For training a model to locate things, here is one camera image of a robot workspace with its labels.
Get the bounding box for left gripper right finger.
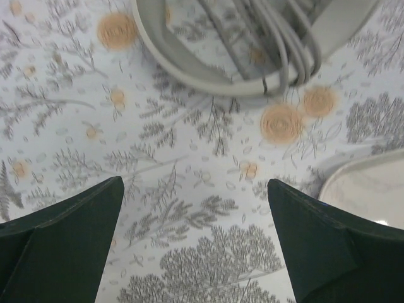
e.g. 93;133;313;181
267;179;403;302

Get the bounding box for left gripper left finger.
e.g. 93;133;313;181
1;176;124;302

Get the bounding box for grey headphone cable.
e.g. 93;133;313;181
197;0;323;95

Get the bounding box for grey white headphones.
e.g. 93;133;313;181
132;1;379;97

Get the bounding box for floral white serving tray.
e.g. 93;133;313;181
318;149;404;229

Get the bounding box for floral patterned table mat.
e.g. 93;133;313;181
1;1;403;302

